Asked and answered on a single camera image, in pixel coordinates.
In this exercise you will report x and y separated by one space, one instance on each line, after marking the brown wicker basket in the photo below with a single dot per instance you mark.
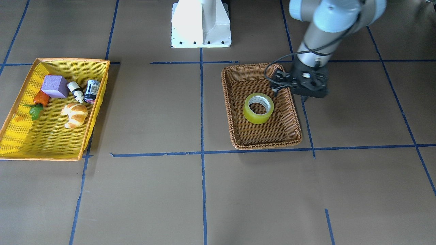
281 129

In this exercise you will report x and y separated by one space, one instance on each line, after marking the toy croissant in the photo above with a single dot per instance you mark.
76 113

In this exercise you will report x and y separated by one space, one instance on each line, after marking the toy panda figure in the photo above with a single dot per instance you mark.
76 91

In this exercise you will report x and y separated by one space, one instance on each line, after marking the purple foam block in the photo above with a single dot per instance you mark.
55 87

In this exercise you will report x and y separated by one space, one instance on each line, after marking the toy carrot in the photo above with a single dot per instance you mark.
40 101

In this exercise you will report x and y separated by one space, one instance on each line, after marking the small dark can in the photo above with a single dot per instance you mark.
91 91

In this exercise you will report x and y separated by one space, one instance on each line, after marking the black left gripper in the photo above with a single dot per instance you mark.
282 81

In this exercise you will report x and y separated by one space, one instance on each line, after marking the yellow tape roll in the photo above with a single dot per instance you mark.
261 99

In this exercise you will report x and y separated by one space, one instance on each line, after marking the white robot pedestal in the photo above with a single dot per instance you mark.
200 24

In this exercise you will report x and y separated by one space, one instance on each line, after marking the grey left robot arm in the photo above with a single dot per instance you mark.
330 21

